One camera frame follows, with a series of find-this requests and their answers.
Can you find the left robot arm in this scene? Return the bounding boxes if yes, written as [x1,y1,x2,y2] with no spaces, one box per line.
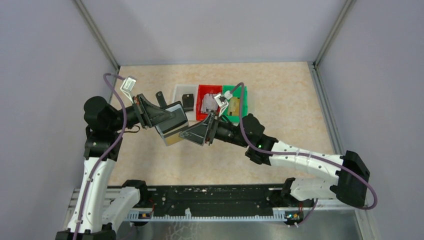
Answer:
[55,94,183,240]

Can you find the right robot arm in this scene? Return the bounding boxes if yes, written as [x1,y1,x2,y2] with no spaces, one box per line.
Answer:
[179,113,378,210]

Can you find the silver VIP card stack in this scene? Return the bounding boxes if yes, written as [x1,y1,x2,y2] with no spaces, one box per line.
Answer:
[200,93,219,114]

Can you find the gold VIP card stack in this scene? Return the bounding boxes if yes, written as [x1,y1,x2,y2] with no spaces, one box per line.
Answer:
[228,96,241,117]

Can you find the black VIP card stack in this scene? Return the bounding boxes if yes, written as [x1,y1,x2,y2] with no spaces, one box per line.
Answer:
[181,93,195,112]

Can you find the red plastic bin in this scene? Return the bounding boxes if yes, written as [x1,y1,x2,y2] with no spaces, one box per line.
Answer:
[194,84,223,121]

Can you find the white plastic bin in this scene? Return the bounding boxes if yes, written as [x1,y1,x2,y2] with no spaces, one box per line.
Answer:
[171,84,199,119]

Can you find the green plastic bin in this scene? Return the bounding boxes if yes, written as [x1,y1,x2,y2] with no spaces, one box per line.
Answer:
[221,85,249,124]

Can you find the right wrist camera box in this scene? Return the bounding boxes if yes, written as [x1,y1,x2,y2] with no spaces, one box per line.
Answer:
[213,90,233,117]

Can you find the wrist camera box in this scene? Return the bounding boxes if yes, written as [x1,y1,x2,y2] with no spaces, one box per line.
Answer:
[213,90,233,117]
[119,76,137,102]

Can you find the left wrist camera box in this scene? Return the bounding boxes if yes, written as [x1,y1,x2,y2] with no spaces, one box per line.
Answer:
[119,76,137,102]

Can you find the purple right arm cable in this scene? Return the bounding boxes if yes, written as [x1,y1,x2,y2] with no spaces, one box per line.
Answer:
[228,82,379,211]

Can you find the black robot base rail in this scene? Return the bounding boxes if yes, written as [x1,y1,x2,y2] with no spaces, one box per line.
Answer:
[99,183,316,223]

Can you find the grey aluminium frame rail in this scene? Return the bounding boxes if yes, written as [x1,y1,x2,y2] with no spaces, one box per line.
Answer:
[308,0,379,240]

